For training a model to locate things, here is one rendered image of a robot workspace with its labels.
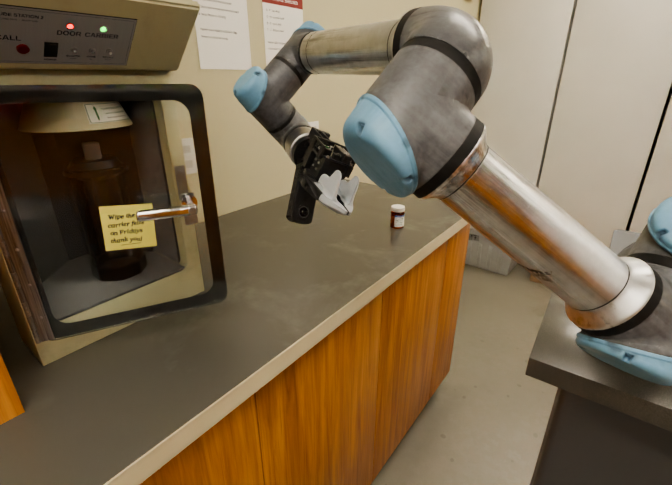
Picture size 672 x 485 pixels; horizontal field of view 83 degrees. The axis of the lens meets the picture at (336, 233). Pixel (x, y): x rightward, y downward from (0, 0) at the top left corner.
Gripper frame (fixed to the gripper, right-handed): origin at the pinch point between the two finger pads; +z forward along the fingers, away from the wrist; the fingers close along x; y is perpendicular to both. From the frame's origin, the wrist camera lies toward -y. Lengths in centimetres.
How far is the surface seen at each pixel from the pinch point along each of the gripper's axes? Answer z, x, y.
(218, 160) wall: -83, -1, -28
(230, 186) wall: -82, 6, -37
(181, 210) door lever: -9.3, -21.5, -10.4
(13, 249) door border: -11.8, -42.0, -23.8
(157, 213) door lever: -9.1, -24.8, -11.6
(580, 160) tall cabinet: -122, 247, 31
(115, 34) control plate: -22.7, -35.0, 9.0
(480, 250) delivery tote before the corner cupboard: -126, 218, -58
